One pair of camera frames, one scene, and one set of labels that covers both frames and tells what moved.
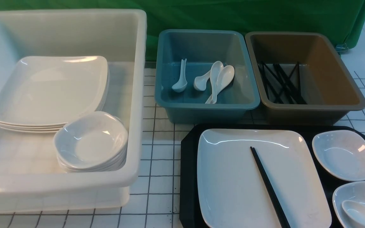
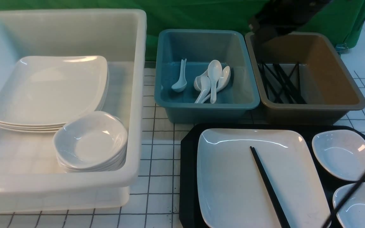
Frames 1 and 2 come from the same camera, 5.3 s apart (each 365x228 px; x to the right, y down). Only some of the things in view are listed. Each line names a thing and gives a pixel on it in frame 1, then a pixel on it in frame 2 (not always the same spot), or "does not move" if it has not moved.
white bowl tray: x=360 y=204 does not move
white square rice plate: x=232 y=193 does not move
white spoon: x=364 y=216 -> x=202 y=84
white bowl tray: x=346 y=155 does not move
